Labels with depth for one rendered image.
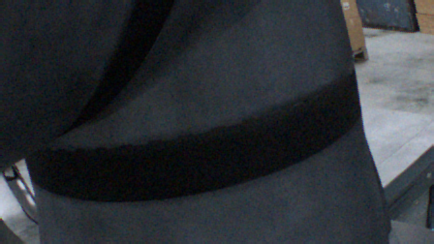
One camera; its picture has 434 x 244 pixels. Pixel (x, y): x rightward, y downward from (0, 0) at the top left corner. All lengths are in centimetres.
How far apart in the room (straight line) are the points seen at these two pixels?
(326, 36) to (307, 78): 2
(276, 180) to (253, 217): 1
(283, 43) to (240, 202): 4
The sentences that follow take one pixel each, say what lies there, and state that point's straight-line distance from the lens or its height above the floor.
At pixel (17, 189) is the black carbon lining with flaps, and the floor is 91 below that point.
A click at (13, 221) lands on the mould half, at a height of 88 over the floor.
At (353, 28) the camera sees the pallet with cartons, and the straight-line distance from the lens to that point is 581.
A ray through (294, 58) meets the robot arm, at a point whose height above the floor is 115.
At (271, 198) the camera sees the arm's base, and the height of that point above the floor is 112.
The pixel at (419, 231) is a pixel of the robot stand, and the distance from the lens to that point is 29.
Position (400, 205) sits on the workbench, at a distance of 112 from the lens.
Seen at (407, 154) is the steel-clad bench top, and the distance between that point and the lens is 108.
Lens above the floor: 118
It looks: 15 degrees down
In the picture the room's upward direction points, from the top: 11 degrees counter-clockwise
